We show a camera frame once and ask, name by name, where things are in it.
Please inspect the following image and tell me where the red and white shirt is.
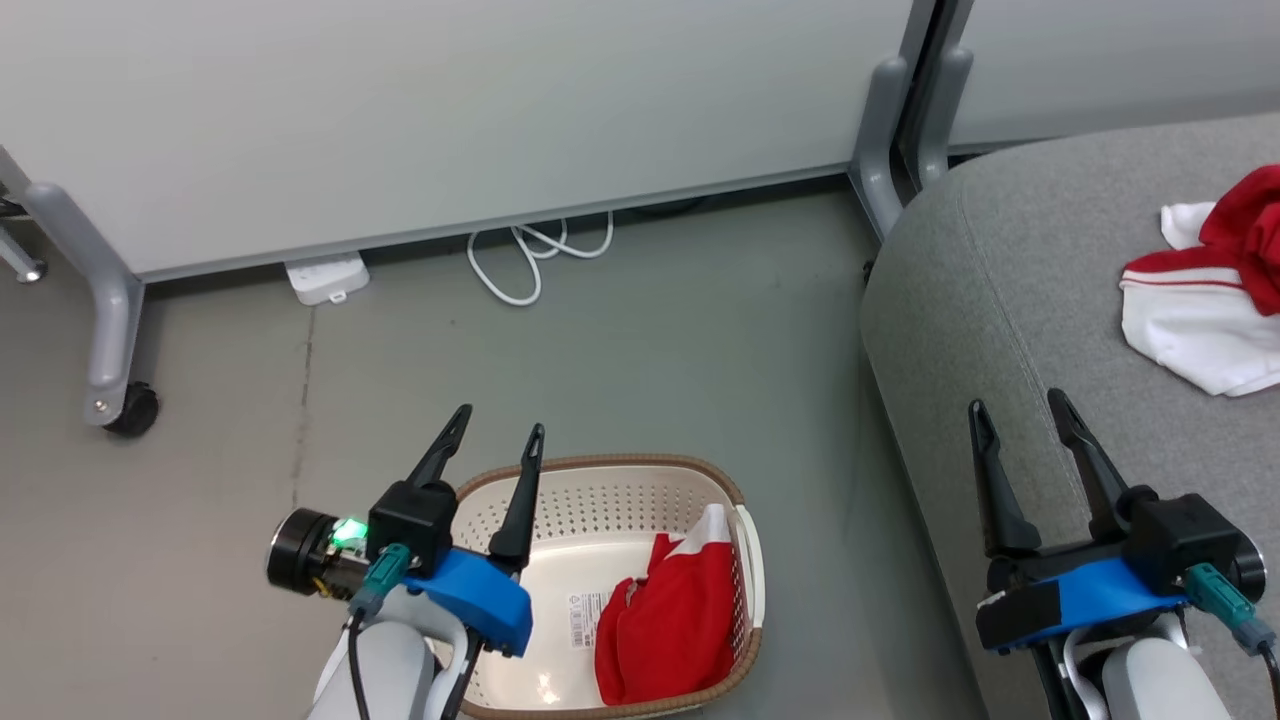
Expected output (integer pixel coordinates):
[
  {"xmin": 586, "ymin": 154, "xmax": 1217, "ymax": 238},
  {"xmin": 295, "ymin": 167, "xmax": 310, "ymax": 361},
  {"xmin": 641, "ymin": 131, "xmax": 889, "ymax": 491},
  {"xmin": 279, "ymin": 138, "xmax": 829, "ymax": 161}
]
[{"xmin": 1118, "ymin": 165, "xmax": 1280, "ymax": 398}]

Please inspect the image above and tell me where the red garment with white patch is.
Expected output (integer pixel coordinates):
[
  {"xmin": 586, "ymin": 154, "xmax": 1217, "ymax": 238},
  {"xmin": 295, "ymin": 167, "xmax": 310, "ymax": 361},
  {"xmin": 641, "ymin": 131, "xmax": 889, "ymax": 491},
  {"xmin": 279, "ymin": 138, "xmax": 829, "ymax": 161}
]
[{"xmin": 594, "ymin": 503, "xmax": 739, "ymax": 707}]

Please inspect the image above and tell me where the teal right cable connector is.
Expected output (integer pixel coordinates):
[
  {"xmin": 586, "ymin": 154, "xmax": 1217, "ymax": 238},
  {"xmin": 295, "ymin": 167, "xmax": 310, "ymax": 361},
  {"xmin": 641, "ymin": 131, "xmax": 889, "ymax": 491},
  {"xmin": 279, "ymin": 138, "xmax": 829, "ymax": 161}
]
[{"xmin": 1185, "ymin": 563, "xmax": 1279, "ymax": 658}]

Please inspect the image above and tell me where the black caster wheel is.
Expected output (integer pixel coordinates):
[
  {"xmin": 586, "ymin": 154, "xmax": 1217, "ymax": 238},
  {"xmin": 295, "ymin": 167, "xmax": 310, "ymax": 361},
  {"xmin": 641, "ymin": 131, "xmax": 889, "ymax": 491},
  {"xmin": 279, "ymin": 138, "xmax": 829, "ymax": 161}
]
[{"xmin": 103, "ymin": 382, "xmax": 161, "ymax": 438}]

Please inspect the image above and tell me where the teal left cable connector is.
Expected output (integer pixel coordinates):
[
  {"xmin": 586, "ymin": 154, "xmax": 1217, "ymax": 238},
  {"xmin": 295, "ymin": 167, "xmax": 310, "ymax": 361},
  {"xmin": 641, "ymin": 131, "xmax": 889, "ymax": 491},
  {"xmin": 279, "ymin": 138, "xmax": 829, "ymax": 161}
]
[{"xmin": 348, "ymin": 543, "xmax": 412, "ymax": 619}]

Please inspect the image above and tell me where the white coiled power cable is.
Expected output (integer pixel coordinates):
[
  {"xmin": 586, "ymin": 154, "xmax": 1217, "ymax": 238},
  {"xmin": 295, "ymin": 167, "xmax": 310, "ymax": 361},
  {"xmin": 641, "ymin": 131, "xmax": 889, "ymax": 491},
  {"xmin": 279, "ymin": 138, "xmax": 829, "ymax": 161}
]
[{"xmin": 467, "ymin": 210, "xmax": 615, "ymax": 307}]

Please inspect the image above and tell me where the white power strip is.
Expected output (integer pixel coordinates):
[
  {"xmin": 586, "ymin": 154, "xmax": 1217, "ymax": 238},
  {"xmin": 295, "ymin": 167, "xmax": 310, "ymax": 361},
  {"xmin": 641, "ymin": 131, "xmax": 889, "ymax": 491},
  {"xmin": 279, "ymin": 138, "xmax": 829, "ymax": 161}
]
[{"xmin": 284, "ymin": 253, "xmax": 370, "ymax": 306}]

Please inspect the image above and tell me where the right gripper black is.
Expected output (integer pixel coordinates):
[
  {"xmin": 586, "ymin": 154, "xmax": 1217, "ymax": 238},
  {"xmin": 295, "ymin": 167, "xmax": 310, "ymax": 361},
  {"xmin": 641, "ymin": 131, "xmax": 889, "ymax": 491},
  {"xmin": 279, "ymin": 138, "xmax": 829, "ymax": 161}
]
[{"xmin": 968, "ymin": 388, "xmax": 1266, "ymax": 601}]

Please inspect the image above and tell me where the white barcode sticker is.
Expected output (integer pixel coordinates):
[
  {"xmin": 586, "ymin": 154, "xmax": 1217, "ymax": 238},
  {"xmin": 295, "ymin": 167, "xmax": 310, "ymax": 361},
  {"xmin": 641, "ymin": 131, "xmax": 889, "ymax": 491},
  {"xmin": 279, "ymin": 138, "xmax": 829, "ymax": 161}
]
[{"xmin": 567, "ymin": 590, "xmax": 614, "ymax": 651}]

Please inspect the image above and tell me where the white perforated laundry basket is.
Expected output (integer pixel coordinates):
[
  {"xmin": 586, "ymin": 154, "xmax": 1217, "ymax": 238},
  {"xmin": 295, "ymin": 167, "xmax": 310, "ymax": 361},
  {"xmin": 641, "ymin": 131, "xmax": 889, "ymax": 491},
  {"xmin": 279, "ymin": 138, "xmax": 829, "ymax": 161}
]
[{"xmin": 430, "ymin": 455, "xmax": 766, "ymax": 720}]

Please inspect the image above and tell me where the blue left camera mount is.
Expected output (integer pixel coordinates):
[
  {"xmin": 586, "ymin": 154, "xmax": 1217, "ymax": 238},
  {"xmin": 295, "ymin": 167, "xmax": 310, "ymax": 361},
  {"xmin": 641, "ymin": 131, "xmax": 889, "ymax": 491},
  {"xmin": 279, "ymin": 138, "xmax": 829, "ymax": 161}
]
[{"xmin": 405, "ymin": 547, "xmax": 534, "ymax": 658}]

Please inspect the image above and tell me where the teal cable connector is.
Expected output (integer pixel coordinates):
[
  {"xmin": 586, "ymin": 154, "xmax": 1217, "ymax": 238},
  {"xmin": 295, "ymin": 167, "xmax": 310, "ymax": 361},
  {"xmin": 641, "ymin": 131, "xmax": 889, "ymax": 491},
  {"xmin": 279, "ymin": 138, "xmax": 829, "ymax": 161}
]
[
  {"xmin": 348, "ymin": 543, "xmax": 412, "ymax": 619},
  {"xmin": 1185, "ymin": 563, "xmax": 1279, "ymax": 658}
]

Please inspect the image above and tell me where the blue right camera mount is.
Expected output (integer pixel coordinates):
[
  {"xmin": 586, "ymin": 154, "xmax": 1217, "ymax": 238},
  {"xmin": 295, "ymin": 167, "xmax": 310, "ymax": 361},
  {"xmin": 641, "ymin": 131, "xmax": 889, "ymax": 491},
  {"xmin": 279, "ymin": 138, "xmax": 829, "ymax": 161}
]
[{"xmin": 975, "ymin": 557, "xmax": 1191, "ymax": 656}]

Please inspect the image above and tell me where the large white partition panel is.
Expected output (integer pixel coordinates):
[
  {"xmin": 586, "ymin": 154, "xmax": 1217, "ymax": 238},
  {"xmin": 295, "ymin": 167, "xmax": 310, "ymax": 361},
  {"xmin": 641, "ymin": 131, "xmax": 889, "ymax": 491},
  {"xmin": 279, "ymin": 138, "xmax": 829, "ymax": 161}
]
[{"xmin": 0, "ymin": 0, "xmax": 941, "ymax": 283}]

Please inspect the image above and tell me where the grey partition foot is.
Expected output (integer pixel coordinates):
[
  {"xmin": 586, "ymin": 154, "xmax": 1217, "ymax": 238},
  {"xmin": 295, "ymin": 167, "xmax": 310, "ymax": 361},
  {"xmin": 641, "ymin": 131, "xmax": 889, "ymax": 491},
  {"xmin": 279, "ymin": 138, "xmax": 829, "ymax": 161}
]
[
  {"xmin": 848, "ymin": 55, "xmax": 913, "ymax": 241},
  {"xmin": 915, "ymin": 47, "xmax": 974, "ymax": 191}
]

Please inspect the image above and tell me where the long grey partition leg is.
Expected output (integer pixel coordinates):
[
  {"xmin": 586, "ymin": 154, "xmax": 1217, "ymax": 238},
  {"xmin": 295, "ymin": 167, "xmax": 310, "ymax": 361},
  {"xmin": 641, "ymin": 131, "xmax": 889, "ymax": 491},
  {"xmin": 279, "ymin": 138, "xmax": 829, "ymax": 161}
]
[{"xmin": 22, "ymin": 182, "xmax": 146, "ymax": 429}]

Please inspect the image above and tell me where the grey fabric sofa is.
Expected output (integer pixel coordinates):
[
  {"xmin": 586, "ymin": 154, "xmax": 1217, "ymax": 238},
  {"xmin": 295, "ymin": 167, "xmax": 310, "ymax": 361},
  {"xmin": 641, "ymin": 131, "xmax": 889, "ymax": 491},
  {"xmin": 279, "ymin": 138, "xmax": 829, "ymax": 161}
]
[{"xmin": 860, "ymin": 112, "xmax": 1280, "ymax": 720}]

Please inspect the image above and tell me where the grey metal table leg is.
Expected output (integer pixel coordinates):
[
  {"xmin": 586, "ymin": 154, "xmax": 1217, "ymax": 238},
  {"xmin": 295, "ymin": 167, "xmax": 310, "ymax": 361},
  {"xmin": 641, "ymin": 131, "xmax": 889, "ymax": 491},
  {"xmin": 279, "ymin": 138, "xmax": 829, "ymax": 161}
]
[{"xmin": 0, "ymin": 225, "xmax": 48, "ymax": 284}]

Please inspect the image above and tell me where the narrow white partition panel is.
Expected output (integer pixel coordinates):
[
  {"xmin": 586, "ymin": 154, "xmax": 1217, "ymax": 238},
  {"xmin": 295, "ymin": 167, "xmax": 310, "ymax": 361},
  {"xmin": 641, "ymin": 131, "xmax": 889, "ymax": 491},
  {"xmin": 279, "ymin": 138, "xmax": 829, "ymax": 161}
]
[{"xmin": 945, "ymin": 0, "xmax": 1280, "ymax": 153}]

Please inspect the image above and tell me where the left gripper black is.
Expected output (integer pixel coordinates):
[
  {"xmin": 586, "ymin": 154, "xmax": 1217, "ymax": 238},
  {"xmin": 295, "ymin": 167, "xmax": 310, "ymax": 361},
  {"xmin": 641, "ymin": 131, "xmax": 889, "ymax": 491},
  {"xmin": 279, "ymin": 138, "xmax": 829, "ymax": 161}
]
[{"xmin": 267, "ymin": 404, "xmax": 547, "ymax": 599}]

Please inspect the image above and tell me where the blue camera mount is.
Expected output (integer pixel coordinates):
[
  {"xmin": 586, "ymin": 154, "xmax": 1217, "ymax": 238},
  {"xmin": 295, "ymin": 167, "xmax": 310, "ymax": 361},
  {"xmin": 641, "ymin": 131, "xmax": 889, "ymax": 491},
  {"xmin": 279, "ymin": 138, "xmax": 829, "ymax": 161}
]
[
  {"xmin": 975, "ymin": 557, "xmax": 1191, "ymax": 656},
  {"xmin": 405, "ymin": 547, "xmax": 534, "ymax": 658}
]

